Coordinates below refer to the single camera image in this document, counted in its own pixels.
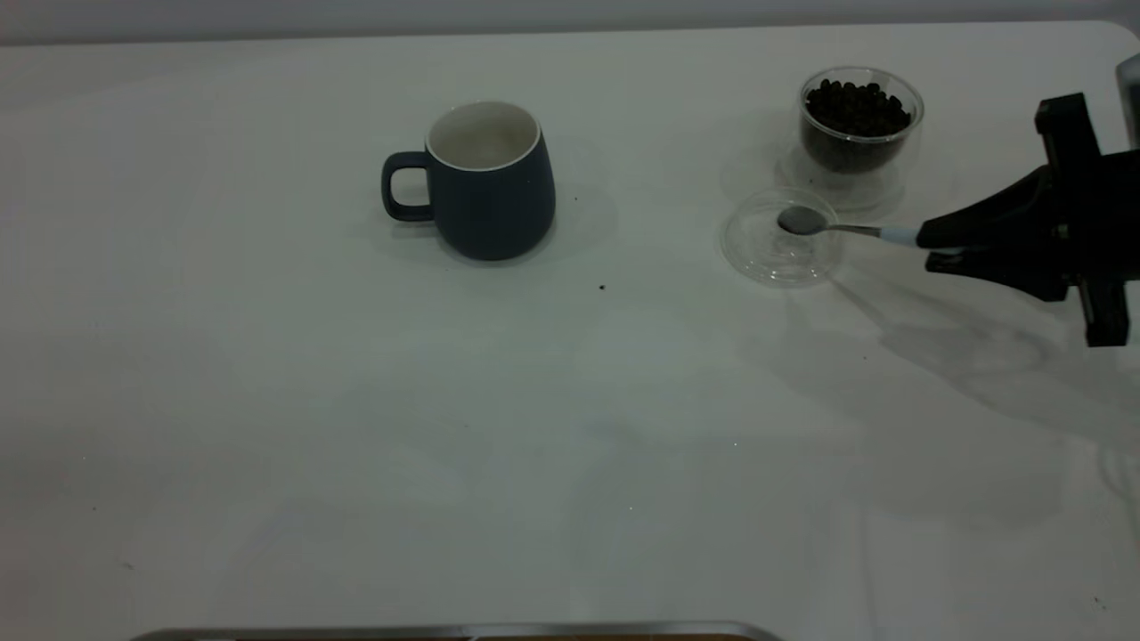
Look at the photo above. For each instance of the clear glass saucer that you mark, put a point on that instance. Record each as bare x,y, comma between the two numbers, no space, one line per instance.
775,263

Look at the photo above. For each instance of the clear double-wall glass cup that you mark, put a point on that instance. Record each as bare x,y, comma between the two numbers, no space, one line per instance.
855,174

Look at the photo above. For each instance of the dark grey ceramic mug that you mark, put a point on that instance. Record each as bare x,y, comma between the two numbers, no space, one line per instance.
490,209

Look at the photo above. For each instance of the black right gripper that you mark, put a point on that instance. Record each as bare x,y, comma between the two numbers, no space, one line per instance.
1100,214

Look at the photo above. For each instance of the silver metal bar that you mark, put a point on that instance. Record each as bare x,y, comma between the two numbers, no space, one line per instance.
445,632

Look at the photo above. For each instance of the roasted coffee beans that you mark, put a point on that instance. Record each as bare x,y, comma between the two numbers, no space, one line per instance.
857,111

